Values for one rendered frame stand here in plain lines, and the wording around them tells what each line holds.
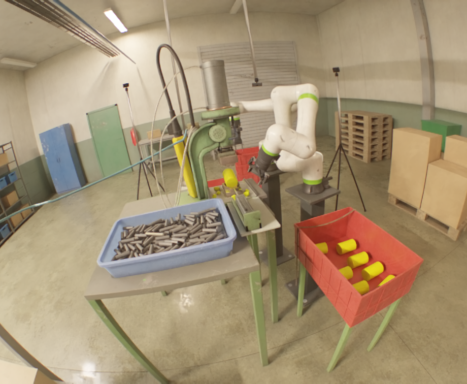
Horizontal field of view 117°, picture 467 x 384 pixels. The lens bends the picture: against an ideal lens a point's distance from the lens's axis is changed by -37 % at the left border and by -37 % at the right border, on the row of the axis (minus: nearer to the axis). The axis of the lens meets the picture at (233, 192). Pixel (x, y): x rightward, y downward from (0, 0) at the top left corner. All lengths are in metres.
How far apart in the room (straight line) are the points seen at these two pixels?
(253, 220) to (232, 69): 6.11
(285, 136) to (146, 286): 0.81
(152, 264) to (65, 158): 6.48
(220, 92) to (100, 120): 6.05
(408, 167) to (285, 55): 5.34
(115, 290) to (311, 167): 1.18
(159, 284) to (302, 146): 0.80
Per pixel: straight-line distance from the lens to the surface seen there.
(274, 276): 1.42
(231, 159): 1.22
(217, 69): 1.21
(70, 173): 7.28
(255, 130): 6.94
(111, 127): 6.96
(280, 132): 0.97
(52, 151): 7.43
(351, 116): 5.42
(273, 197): 1.95
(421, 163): 3.07
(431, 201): 3.10
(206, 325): 1.89
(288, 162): 1.38
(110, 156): 7.10
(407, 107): 5.65
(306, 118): 1.14
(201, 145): 1.25
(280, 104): 1.35
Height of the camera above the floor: 1.53
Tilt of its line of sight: 23 degrees down
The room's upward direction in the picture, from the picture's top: 9 degrees counter-clockwise
